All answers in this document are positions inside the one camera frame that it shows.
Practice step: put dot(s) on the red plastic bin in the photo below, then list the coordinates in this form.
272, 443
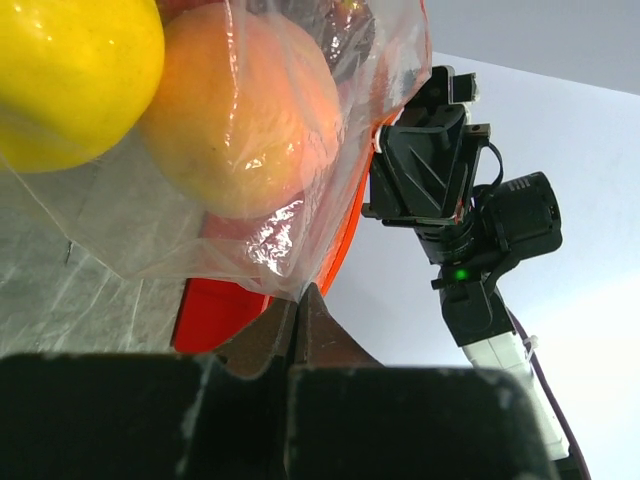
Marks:
211, 312

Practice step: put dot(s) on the red wrinkled fruit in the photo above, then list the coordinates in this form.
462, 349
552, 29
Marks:
379, 53

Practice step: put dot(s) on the clear zip top bag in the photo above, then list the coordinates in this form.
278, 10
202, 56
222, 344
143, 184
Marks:
126, 213

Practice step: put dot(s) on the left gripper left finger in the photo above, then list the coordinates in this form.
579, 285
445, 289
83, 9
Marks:
151, 416

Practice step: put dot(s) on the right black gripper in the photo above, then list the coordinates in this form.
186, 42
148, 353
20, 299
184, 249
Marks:
431, 172

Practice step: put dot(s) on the peach fruit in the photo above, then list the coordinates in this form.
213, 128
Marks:
246, 115

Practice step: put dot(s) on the yellow pear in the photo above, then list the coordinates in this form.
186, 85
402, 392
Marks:
75, 78

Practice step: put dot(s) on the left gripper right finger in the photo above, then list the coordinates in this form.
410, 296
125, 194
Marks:
371, 422

